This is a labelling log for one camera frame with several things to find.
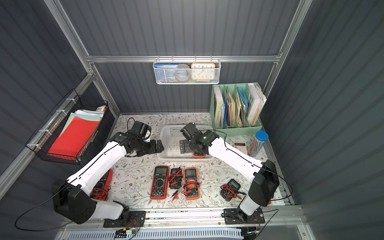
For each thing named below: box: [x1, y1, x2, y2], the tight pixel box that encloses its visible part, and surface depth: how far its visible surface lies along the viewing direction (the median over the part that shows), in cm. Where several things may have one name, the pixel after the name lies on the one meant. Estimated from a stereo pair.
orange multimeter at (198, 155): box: [192, 152, 206, 159], surface depth 95 cm
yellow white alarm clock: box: [190, 62, 216, 82], surface depth 90 cm
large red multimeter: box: [150, 165, 170, 200], surface depth 84 cm
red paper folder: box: [47, 116, 101, 160], surface depth 73 cm
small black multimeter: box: [168, 166, 183, 189], surface depth 86 cm
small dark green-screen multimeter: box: [220, 178, 247, 202], surface depth 80 cm
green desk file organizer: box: [210, 82, 267, 137], surface depth 101 cm
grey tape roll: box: [174, 63, 191, 82], surface depth 89 cm
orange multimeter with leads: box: [181, 167, 201, 201], surface depth 82 cm
